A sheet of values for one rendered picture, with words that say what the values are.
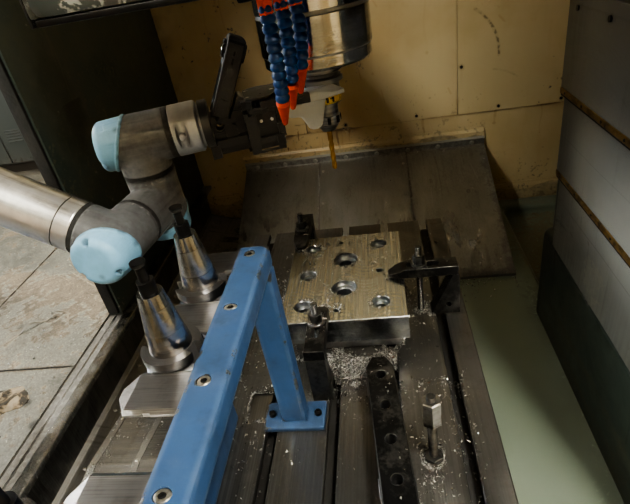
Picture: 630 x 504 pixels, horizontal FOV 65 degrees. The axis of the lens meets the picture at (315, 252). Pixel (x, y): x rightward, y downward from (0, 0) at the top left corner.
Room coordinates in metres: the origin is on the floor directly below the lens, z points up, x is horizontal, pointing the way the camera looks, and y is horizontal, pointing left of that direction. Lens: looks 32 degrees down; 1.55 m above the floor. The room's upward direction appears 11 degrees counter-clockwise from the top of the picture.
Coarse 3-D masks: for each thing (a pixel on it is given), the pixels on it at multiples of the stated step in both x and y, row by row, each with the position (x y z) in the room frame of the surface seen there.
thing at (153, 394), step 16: (144, 384) 0.36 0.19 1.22; (160, 384) 0.35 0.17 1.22; (176, 384) 0.35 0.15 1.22; (128, 400) 0.34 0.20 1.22; (144, 400) 0.34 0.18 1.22; (160, 400) 0.33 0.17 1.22; (176, 400) 0.33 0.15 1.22; (128, 416) 0.32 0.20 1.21; (144, 416) 0.32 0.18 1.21; (160, 416) 0.32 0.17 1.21
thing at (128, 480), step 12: (96, 480) 0.26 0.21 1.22; (108, 480) 0.26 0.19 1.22; (120, 480) 0.25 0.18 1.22; (132, 480) 0.25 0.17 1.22; (144, 480) 0.25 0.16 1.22; (72, 492) 0.25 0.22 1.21; (84, 492) 0.25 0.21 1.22; (96, 492) 0.25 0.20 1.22; (108, 492) 0.25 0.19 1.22; (120, 492) 0.24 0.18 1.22; (132, 492) 0.24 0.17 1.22
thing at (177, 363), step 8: (192, 328) 0.42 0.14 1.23; (192, 336) 0.41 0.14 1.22; (200, 336) 0.40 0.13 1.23; (192, 344) 0.40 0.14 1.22; (200, 344) 0.40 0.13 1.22; (144, 352) 0.39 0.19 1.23; (184, 352) 0.38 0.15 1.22; (192, 352) 0.38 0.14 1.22; (144, 360) 0.38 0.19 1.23; (152, 360) 0.38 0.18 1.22; (160, 360) 0.38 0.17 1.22; (168, 360) 0.37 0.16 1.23; (176, 360) 0.37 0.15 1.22; (184, 360) 0.37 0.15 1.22; (192, 360) 0.38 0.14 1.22; (152, 368) 0.37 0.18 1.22; (160, 368) 0.37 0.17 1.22; (168, 368) 0.37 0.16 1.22; (176, 368) 0.37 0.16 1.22; (184, 368) 0.38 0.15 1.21; (192, 368) 0.38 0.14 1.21
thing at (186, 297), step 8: (224, 272) 0.52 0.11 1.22; (224, 280) 0.50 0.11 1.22; (208, 288) 0.49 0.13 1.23; (216, 288) 0.49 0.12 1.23; (224, 288) 0.50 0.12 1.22; (184, 296) 0.48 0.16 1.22; (192, 296) 0.48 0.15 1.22; (200, 296) 0.48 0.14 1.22; (208, 296) 0.48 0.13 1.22; (216, 296) 0.48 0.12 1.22
